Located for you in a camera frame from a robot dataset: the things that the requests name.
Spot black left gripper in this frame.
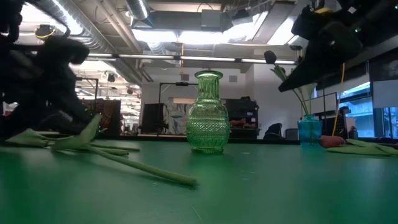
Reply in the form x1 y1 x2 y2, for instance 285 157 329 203
43 63 93 125

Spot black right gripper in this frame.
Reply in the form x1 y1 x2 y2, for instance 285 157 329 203
278 6 364 93

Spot black artificial tulip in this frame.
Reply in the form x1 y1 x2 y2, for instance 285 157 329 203
292 81 318 116
263 50 310 116
51 113 200 189

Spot dark tulips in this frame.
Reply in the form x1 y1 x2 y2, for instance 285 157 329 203
6 128 141 152

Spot dark red artificial tulip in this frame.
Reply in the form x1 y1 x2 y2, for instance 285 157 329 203
320 134 398 157

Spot green glass vase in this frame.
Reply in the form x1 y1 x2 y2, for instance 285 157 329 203
185 70 231 155

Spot teal blue glass vase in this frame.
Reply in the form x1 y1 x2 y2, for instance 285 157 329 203
297 114 323 147

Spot dark red rack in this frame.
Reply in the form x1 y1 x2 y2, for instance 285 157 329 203
90 98 122 137

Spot black pegboard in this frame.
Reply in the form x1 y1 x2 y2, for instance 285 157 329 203
323 108 348 141

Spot grey bin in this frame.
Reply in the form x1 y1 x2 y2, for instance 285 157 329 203
285 128 299 141

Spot dark office chair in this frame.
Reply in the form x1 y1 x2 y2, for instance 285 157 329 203
262 122 283 140

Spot black cabinet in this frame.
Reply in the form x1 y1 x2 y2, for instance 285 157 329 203
224 98 259 140

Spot black panel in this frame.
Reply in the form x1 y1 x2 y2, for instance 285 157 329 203
141 102 165 135

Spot ceiling light strip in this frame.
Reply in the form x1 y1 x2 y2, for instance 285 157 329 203
86 52 296 65

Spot grey ceiling ventilation box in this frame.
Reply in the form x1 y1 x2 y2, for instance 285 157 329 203
200 9 233 32

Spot white blue patterned panel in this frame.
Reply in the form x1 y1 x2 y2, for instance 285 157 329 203
164 96 191 135

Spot green table mat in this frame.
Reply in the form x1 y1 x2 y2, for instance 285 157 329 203
0 138 398 224

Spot tall black frame stand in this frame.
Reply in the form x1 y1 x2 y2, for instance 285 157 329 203
74 77 100 103

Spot large silver ceiling duct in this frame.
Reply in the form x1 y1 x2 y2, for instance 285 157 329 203
251 0 299 44

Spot black ceiling camera yellow ring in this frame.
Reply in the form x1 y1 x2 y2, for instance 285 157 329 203
34 24 57 40

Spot round silver ceiling duct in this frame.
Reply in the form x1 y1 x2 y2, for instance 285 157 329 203
124 0 150 20

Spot low black frame stand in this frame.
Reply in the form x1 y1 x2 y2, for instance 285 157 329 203
158 82 200 105

